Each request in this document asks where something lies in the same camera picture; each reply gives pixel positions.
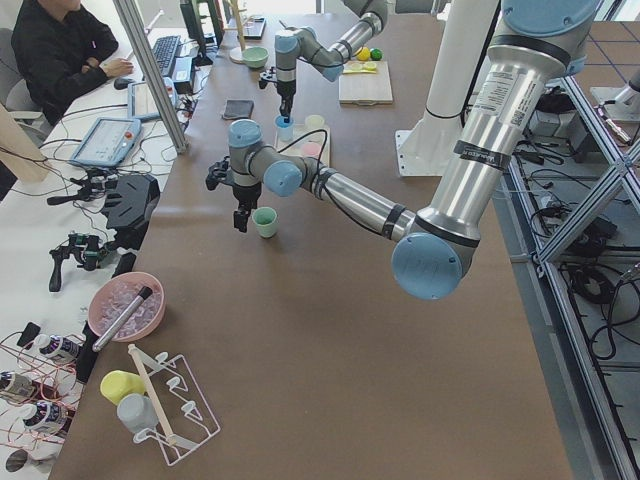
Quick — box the wooden cup stand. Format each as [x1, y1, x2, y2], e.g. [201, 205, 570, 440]
[222, 0, 247, 65]

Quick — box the cream rabbit tray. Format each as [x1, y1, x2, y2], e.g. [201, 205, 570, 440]
[274, 123, 331, 166]

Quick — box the blue cup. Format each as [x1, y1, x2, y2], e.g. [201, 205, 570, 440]
[274, 115, 294, 142]

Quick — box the white wire cup rack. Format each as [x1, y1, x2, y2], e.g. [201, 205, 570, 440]
[128, 344, 222, 467]

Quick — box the wooden cutting board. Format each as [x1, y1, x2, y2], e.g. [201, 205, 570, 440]
[338, 61, 393, 106]

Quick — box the yellow lemon left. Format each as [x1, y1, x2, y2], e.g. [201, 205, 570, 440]
[355, 46, 371, 62]

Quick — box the yellow cup on rack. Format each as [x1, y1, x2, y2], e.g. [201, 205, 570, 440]
[100, 370, 146, 405]

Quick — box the black device shell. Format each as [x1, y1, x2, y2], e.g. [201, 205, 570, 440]
[101, 174, 160, 250]

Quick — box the pink bowl with ice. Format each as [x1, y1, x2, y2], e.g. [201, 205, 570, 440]
[88, 272, 166, 342]

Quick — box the metal muddler in bowl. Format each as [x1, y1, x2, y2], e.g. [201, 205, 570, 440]
[92, 286, 153, 352]

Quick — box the green lime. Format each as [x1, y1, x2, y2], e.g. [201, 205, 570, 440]
[370, 48, 383, 61]

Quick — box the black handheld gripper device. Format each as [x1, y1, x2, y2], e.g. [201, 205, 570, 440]
[46, 168, 118, 206]

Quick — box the purple label bottle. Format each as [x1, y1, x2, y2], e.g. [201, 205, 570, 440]
[33, 334, 80, 364]

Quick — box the small teach pendant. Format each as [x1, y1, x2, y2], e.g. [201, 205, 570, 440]
[127, 77, 179, 122]

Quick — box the green cup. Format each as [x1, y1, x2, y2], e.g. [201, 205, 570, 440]
[252, 206, 279, 239]

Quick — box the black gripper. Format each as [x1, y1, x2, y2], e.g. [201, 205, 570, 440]
[259, 67, 297, 119]
[205, 156, 261, 233]

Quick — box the grey cup on rack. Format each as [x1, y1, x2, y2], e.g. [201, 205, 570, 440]
[116, 393, 159, 434]

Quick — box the green bowl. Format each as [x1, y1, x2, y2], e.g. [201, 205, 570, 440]
[242, 46, 269, 69]

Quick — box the pink cup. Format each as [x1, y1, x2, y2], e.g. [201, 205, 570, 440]
[300, 142, 322, 158]

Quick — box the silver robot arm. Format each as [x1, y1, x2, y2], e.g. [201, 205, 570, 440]
[206, 1, 598, 300]
[259, 0, 388, 123]

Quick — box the black keyboard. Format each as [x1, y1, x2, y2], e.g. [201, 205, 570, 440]
[152, 35, 181, 77]

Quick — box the large teach pendant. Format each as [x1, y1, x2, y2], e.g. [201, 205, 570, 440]
[69, 117, 141, 168]

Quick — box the seated person in black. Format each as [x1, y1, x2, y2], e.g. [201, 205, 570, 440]
[11, 0, 134, 125]

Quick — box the grey folded cloth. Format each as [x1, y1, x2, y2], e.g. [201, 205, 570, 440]
[221, 99, 254, 120]

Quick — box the aluminium frame post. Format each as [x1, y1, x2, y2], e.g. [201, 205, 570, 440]
[113, 0, 188, 154]

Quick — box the cream white cup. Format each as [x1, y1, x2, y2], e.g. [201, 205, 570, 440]
[305, 114, 325, 142]

